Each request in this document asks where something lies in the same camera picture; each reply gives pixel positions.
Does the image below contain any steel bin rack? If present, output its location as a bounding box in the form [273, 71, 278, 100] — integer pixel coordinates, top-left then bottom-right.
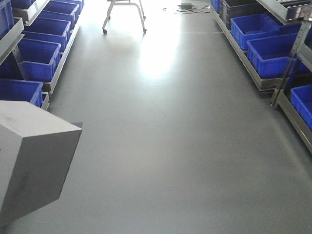
[0, 0, 84, 109]
[211, 0, 312, 148]

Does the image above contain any left steel bin rack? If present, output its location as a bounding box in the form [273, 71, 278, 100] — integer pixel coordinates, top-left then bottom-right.
[0, 0, 84, 109]

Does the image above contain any blue bin right rack far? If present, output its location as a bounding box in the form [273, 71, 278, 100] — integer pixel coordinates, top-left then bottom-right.
[231, 14, 279, 51]

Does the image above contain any blue bin rack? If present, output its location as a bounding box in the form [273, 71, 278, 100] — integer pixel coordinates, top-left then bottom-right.
[247, 33, 297, 78]
[18, 39, 61, 82]
[0, 78, 43, 107]
[231, 14, 279, 51]

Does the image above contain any blue bin left rack middle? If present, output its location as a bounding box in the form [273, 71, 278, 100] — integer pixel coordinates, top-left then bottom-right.
[18, 39, 61, 82]

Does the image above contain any blue bin left rack near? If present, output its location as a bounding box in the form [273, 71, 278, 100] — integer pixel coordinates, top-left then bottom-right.
[0, 78, 43, 107]

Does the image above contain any gray foam base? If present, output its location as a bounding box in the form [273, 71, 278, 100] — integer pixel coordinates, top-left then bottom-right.
[0, 100, 82, 226]

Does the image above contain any blue bin right rack near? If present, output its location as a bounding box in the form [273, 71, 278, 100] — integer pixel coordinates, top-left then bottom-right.
[247, 33, 297, 78]

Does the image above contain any right steel bin rack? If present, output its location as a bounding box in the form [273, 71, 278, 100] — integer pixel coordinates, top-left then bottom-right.
[211, 0, 312, 148]

